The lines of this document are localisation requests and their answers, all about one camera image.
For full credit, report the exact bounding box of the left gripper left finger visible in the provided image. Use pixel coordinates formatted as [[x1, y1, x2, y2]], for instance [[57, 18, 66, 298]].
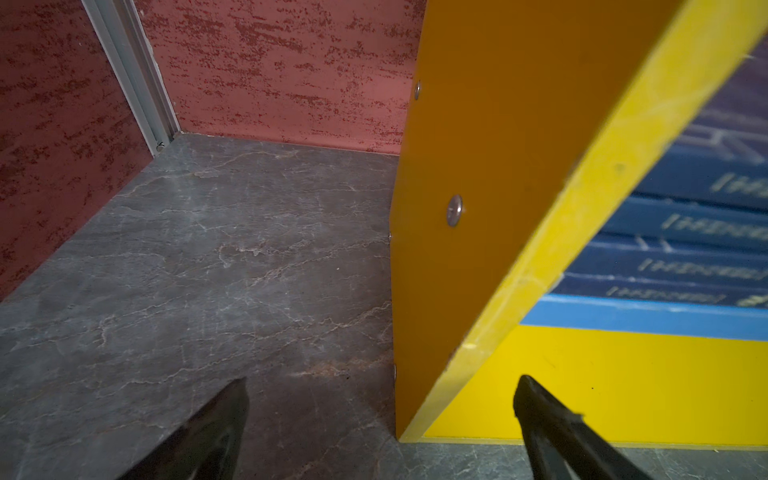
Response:
[[121, 377, 249, 479]]

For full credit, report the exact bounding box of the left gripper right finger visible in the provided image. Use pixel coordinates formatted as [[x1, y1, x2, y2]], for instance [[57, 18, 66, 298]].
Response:
[[513, 375, 649, 479]]

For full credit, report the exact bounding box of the blue book Guiguzi label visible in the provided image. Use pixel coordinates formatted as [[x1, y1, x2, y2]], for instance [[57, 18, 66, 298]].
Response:
[[550, 273, 767, 309]]

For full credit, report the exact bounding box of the blue book yellow label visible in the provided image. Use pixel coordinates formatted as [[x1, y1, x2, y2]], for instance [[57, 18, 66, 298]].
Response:
[[601, 196, 767, 252], [566, 234, 767, 286]]

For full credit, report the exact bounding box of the yellow pink blue bookshelf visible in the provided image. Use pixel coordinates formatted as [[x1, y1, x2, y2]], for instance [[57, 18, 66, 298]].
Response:
[[390, 1, 767, 450]]

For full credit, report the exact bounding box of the left corner aluminium post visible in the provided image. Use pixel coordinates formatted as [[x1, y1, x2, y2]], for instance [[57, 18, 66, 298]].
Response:
[[82, 0, 181, 155]]

